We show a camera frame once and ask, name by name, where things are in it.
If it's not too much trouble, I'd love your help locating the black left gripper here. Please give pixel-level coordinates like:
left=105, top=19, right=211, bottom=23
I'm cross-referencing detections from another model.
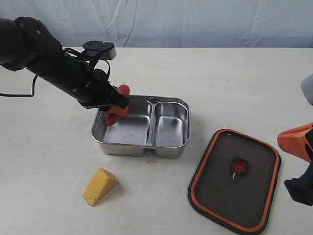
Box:
left=65, top=70, right=129, bottom=116

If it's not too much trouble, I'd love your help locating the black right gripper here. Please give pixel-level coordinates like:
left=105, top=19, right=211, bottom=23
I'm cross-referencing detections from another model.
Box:
left=277, top=123, right=313, bottom=206

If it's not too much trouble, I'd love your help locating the red toy sausage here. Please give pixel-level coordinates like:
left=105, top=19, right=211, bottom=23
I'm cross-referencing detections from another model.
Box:
left=106, top=84, right=130, bottom=126

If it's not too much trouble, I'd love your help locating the stainless steel lunch box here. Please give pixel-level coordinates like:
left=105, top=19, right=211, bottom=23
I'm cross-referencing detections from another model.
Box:
left=91, top=95, right=191, bottom=159

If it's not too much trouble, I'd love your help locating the yellow toy cheese wedge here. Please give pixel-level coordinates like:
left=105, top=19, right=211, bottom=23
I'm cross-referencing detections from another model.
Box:
left=83, top=168, right=119, bottom=207

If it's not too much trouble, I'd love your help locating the dark lid with orange seal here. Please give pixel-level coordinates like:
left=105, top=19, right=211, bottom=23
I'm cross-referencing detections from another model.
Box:
left=187, top=129, right=281, bottom=235

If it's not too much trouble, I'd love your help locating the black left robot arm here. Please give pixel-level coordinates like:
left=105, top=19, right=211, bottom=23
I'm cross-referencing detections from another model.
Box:
left=0, top=17, right=129, bottom=114

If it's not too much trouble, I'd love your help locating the blue-grey backdrop cloth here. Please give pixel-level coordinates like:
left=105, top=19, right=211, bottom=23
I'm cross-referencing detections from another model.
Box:
left=0, top=0, right=313, bottom=47

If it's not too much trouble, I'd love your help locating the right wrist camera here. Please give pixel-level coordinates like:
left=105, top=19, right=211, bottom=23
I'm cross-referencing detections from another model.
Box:
left=300, top=74, right=313, bottom=105

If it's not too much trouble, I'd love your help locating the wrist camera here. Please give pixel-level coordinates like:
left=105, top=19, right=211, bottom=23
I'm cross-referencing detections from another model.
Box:
left=64, top=40, right=116, bottom=66
left=300, top=74, right=313, bottom=105

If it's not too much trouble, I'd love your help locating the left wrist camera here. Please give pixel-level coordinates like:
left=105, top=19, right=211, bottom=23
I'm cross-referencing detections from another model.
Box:
left=64, top=40, right=116, bottom=66

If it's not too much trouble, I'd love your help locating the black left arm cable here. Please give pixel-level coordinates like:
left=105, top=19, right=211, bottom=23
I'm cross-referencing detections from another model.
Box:
left=0, top=74, right=39, bottom=98

